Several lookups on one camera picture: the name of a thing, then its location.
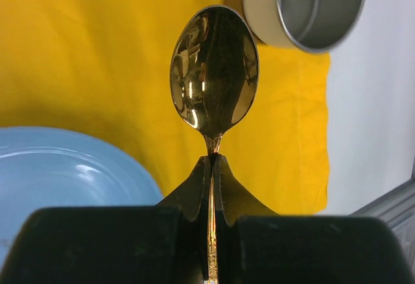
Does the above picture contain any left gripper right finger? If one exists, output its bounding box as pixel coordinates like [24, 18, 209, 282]
[213, 156, 410, 283]

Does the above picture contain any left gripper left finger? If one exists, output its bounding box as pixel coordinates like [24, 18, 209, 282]
[1, 156, 211, 283]

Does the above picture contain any gold spoon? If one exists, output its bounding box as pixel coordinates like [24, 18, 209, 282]
[162, 5, 267, 283]

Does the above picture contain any yellow Pikachu cloth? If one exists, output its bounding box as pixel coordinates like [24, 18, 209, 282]
[1, 0, 330, 215]

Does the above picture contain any light blue plate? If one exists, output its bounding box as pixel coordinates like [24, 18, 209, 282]
[1, 127, 163, 261]

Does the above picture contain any metal cup brown base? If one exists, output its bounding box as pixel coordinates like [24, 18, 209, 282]
[224, 0, 365, 54]

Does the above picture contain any aluminium mounting rail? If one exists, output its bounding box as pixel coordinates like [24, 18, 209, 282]
[351, 166, 414, 265]

